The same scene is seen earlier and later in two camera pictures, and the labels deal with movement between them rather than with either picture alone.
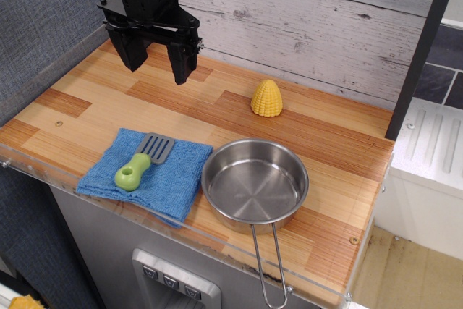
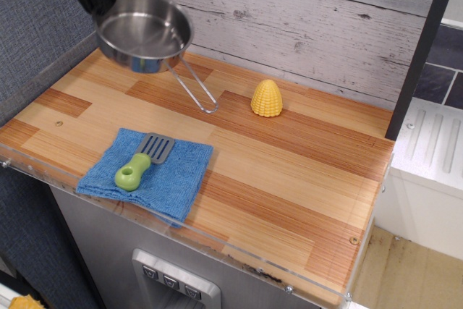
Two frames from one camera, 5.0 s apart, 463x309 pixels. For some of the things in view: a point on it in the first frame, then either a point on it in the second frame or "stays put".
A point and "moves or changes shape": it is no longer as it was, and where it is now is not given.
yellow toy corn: [267, 100] stays put
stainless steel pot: [259, 183] moves or changes shape
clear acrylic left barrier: [31, 59] stays put
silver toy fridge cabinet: [134, 259] stays put
